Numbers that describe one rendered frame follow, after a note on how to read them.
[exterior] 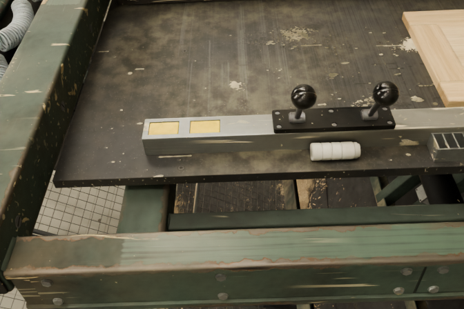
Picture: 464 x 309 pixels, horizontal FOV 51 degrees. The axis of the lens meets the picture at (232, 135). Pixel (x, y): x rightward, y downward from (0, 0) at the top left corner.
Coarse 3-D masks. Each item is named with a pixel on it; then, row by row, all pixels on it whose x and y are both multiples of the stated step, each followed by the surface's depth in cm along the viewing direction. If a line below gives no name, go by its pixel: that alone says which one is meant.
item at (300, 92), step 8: (296, 88) 71; (304, 88) 70; (312, 88) 70; (296, 96) 70; (304, 96) 70; (312, 96) 70; (296, 104) 71; (304, 104) 70; (312, 104) 71; (296, 112) 78; (296, 120) 80; (304, 120) 81
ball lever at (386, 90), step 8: (376, 88) 70; (384, 88) 70; (392, 88) 70; (376, 96) 70; (384, 96) 70; (392, 96) 70; (376, 104) 75; (384, 104) 70; (392, 104) 71; (360, 112) 81; (368, 112) 80; (376, 112) 80
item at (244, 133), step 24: (168, 120) 84; (192, 120) 84; (216, 120) 84; (240, 120) 83; (264, 120) 83; (408, 120) 82; (432, 120) 81; (456, 120) 81; (144, 144) 82; (168, 144) 82; (192, 144) 82; (216, 144) 82; (240, 144) 82; (264, 144) 82; (288, 144) 82; (360, 144) 82; (384, 144) 83; (408, 144) 83
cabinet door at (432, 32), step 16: (416, 16) 108; (432, 16) 108; (448, 16) 108; (416, 32) 104; (432, 32) 104; (448, 32) 104; (416, 48) 103; (432, 48) 99; (448, 48) 99; (432, 64) 96; (448, 64) 95; (432, 80) 95; (448, 80) 92; (448, 96) 89
